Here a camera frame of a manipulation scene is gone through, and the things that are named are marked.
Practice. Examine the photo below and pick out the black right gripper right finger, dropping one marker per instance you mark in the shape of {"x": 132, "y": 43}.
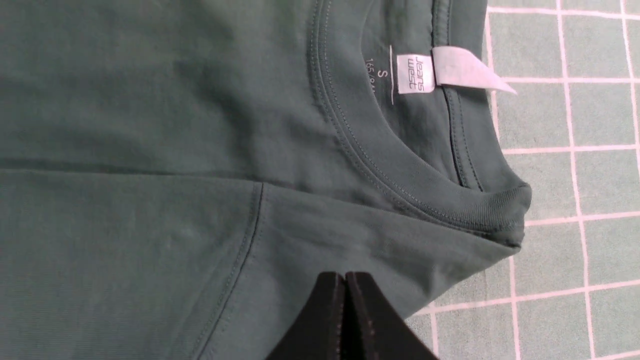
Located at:
{"x": 373, "y": 329}

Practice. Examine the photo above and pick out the green checkered tablecloth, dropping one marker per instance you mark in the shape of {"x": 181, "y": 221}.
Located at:
{"x": 572, "y": 133}

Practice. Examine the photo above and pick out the green long-sleeved shirt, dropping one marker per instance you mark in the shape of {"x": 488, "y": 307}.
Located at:
{"x": 176, "y": 173}

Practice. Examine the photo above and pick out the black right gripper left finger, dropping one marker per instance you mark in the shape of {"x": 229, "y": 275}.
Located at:
{"x": 317, "y": 330}

